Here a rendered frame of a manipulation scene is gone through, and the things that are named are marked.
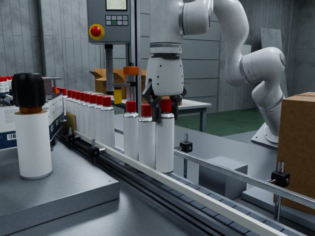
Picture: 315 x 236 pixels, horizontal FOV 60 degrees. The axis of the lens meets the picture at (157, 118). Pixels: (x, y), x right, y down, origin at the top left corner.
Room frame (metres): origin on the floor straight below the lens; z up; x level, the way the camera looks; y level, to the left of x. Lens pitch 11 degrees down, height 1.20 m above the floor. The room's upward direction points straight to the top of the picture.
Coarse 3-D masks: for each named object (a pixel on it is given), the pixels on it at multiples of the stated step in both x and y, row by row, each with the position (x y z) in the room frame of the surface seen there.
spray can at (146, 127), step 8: (144, 104) 0.80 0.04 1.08; (144, 112) 0.79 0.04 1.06; (144, 120) 0.78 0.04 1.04; (144, 128) 0.78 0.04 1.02; (152, 128) 0.79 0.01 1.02; (144, 136) 0.78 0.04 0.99; (152, 136) 0.79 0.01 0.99; (144, 144) 0.78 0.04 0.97; (152, 144) 0.79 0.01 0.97; (144, 152) 0.78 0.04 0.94; (152, 152) 0.79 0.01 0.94; (144, 160) 0.78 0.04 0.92; (152, 160) 0.79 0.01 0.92; (152, 168) 0.79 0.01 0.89
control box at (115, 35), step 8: (88, 0) 1.09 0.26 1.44; (96, 0) 1.09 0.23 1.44; (104, 0) 1.09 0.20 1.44; (128, 0) 1.09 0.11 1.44; (88, 8) 1.09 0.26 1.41; (96, 8) 1.09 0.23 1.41; (104, 8) 1.09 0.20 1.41; (128, 8) 1.09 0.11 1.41; (88, 16) 1.09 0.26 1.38; (96, 16) 1.09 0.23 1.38; (104, 16) 1.09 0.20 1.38; (128, 16) 1.09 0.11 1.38; (88, 24) 1.09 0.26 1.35; (96, 24) 1.09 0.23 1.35; (104, 24) 1.09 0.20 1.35; (128, 24) 1.09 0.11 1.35; (88, 32) 1.09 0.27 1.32; (104, 32) 1.09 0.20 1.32; (112, 32) 1.09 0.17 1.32; (120, 32) 1.09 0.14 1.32; (128, 32) 1.09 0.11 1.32; (96, 40) 1.09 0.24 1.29; (104, 40) 1.09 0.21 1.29; (112, 40) 1.09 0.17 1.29; (120, 40) 1.09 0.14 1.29; (128, 40) 1.09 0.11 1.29
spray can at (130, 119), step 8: (128, 104) 0.86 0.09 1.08; (128, 112) 0.86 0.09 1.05; (128, 120) 0.85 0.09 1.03; (136, 120) 0.86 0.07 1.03; (128, 128) 0.85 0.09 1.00; (136, 128) 0.86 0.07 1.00; (128, 136) 0.85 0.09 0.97; (136, 136) 0.86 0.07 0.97; (128, 144) 0.85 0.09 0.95; (136, 144) 0.86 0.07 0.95; (128, 152) 0.85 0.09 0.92; (136, 152) 0.86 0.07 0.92; (136, 160) 0.86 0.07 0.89
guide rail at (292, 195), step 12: (120, 132) 0.99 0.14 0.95; (180, 156) 0.72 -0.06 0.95; (192, 156) 0.69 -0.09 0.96; (216, 168) 0.62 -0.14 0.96; (228, 168) 0.61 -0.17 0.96; (240, 180) 0.57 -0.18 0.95; (252, 180) 0.54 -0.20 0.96; (276, 192) 0.50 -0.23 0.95; (288, 192) 0.48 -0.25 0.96; (312, 204) 0.45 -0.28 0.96
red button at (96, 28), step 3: (93, 27) 1.06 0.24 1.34; (96, 27) 1.06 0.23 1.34; (90, 30) 1.06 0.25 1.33; (93, 30) 1.06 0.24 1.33; (96, 30) 1.06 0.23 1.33; (99, 30) 1.06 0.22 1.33; (93, 33) 1.06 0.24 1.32; (96, 33) 1.06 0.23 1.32; (99, 33) 1.06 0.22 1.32; (96, 36) 1.06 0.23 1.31
